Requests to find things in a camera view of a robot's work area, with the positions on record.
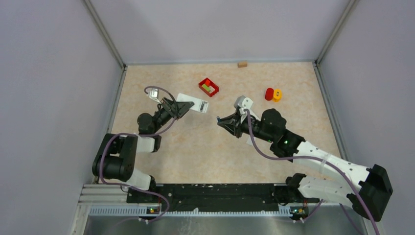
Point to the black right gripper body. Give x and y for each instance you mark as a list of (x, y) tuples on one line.
[(244, 127)]

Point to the grey remote control with buttons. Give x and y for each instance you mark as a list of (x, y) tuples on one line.
[(199, 105)]

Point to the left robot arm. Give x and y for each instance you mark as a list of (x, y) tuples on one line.
[(116, 156)]

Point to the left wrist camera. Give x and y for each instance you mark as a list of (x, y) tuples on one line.
[(154, 95)]

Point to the red oval toy block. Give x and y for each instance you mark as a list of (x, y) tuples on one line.
[(269, 94)]

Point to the small white battery cover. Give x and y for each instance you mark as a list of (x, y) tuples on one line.
[(249, 142)]

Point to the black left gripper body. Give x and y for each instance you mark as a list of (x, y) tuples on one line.
[(166, 105)]

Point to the tan wooden block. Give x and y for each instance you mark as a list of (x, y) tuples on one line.
[(242, 64)]

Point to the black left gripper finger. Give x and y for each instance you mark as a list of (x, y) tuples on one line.
[(179, 104), (182, 111)]

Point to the red toy bin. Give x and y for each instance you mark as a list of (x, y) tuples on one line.
[(212, 84)]

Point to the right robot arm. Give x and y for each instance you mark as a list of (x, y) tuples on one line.
[(367, 190)]

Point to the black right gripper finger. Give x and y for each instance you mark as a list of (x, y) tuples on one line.
[(230, 126), (232, 119)]

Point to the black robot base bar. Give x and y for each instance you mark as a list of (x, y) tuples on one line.
[(220, 197)]

